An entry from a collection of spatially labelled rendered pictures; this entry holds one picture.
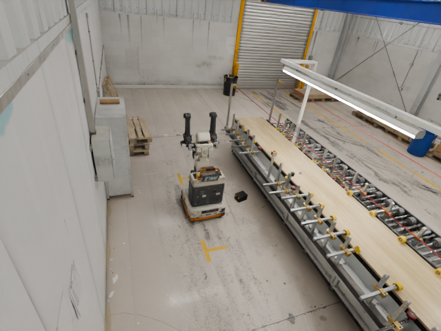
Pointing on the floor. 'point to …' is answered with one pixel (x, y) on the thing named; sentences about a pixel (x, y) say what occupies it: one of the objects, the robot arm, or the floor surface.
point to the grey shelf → (117, 188)
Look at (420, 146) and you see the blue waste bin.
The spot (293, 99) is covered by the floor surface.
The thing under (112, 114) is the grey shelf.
